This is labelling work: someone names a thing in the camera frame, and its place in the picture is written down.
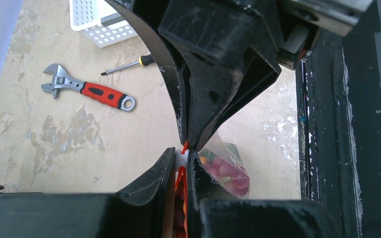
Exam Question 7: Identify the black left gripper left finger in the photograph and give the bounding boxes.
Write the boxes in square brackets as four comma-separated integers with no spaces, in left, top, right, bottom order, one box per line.
[0,148,176,238]

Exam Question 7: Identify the clear zip top bag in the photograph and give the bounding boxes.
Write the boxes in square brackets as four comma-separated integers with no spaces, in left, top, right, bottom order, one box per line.
[172,132,250,238]

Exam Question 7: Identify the white plastic basket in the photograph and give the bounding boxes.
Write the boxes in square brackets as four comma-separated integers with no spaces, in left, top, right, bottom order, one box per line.
[69,0,138,48]

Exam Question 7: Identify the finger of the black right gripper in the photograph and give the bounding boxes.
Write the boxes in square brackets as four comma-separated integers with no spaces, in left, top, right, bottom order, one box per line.
[106,0,187,144]
[158,0,283,150]

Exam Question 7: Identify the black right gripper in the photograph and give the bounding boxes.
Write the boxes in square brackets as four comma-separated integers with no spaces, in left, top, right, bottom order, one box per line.
[276,0,372,70]

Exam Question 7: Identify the red handled adjustable wrench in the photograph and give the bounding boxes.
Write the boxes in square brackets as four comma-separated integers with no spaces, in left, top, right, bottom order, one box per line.
[41,63,136,112]

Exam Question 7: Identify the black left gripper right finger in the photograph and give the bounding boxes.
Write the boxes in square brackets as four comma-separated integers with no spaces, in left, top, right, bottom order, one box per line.
[187,150,342,238]

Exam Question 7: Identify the yellow black screwdriver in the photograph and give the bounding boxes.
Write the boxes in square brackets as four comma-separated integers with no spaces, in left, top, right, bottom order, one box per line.
[100,54,155,76]

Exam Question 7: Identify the purple toy grapes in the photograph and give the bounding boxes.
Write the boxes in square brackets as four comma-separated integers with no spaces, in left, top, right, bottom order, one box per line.
[205,157,250,198]

